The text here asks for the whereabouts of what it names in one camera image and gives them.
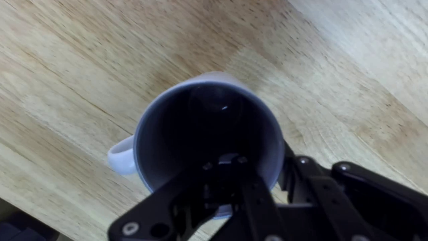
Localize white ceramic mug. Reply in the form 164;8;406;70
106;72;287;219

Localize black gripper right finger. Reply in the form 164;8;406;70
280;148;428;241

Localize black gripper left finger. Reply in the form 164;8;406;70
108;156;287;241

